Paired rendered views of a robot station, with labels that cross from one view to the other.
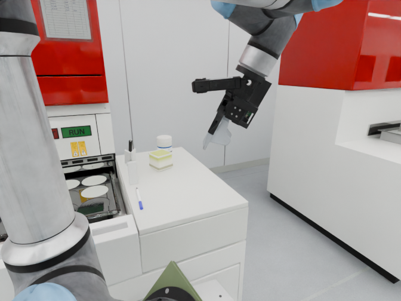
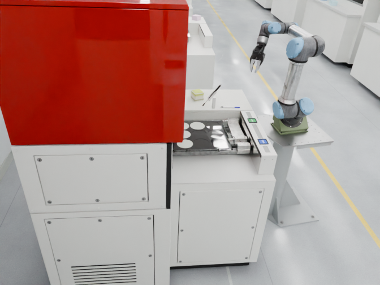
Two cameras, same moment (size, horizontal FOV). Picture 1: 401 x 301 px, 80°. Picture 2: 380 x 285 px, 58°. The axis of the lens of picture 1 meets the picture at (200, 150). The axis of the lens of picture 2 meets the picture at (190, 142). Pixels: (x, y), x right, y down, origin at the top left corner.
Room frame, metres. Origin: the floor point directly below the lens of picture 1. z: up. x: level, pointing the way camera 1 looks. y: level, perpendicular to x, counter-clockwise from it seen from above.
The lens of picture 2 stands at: (0.31, 2.36, 2.07)
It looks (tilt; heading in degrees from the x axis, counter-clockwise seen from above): 33 degrees down; 287
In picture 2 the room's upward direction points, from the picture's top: 3 degrees clockwise
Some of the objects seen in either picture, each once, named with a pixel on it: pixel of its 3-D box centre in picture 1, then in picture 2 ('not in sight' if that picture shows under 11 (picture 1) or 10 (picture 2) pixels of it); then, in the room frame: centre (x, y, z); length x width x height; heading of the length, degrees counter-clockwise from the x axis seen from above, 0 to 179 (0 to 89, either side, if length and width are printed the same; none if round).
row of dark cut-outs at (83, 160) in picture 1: (62, 163); not in sight; (0.99, 0.62, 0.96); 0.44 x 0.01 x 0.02; 114
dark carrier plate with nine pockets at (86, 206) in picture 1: (64, 197); (199, 134); (0.80, 0.52, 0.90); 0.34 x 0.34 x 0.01; 24
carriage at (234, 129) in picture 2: not in sight; (237, 136); (0.57, 0.40, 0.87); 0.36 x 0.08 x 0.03; 114
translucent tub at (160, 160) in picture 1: (160, 160); (197, 95); (0.93, 0.17, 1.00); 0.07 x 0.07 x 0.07; 44
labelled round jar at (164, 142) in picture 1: (164, 146); not in sight; (1.08, 0.17, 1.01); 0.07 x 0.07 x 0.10
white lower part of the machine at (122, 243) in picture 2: not in sight; (115, 212); (1.24, 0.93, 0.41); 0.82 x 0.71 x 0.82; 114
